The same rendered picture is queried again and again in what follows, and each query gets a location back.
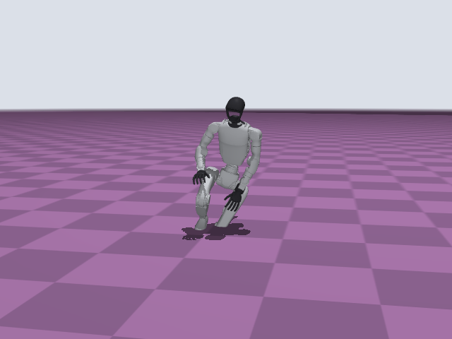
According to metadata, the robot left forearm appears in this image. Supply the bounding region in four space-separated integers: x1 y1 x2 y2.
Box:
238 159 259 191

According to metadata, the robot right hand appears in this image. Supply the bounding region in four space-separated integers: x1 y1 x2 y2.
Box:
193 170 210 184

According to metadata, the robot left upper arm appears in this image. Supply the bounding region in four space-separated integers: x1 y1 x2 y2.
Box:
246 127 262 166

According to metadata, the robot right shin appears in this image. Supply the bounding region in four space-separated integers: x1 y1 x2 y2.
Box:
196 193 209 220

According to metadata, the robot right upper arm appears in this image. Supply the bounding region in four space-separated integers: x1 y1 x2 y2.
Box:
198 122 222 156

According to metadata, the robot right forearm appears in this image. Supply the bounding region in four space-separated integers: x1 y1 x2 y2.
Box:
195 146 206 171

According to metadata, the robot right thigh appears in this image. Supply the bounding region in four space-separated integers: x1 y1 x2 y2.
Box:
198 167 220 207

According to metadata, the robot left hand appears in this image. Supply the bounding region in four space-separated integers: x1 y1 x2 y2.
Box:
224 183 245 212

